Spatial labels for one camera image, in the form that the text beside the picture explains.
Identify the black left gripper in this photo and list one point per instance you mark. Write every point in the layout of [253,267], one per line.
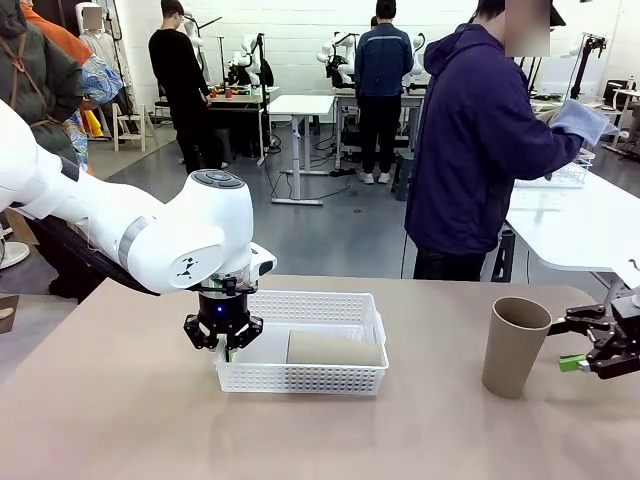
[225,310]

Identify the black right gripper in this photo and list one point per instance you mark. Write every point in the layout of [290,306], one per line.
[622,350]

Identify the brown paper-look cup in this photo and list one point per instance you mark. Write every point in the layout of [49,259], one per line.
[512,355]
[330,347]

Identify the white perforated plastic basket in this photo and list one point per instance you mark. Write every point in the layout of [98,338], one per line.
[300,377]

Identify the blue grey cloth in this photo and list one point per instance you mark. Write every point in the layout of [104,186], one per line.
[582,122]

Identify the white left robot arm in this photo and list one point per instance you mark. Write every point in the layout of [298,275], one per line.
[150,220]

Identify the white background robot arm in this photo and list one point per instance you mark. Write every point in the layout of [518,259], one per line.
[247,45]
[332,47]

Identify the person's right forearm purple sleeve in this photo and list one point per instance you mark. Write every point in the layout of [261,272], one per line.
[555,147]

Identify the white table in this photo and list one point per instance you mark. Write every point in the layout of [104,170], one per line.
[575,240]

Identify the black power strip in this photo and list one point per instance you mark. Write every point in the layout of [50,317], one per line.
[342,172]

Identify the person in purple jacket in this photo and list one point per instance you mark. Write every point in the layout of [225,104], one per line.
[465,150]

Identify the white fan base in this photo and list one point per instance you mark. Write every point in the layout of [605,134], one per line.
[12,252]

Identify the wooden top desk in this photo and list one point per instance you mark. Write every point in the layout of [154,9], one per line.
[240,100]

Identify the wooden step stool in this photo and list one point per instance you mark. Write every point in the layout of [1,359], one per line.
[131,118]

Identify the grey stool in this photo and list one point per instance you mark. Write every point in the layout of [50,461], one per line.
[404,175]

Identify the white height-adjustable desk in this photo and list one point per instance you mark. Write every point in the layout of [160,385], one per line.
[300,105]

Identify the long grey desk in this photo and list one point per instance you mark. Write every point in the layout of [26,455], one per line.
[345,95]

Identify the black tripod stand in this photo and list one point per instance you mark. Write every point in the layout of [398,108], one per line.
[582,70]

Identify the person in black clothes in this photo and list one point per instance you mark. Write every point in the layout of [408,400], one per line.
[175,65]

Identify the mannequin orange and blue clothes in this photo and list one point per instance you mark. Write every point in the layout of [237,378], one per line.
[100,80]

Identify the mannequin green puffer brown apron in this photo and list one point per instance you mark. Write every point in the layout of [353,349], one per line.
[35,100]

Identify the mannequin white shirt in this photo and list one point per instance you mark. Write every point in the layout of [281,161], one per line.
[102,47]

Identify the person in blue jacket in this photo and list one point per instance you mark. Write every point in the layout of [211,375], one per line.
[382,60]

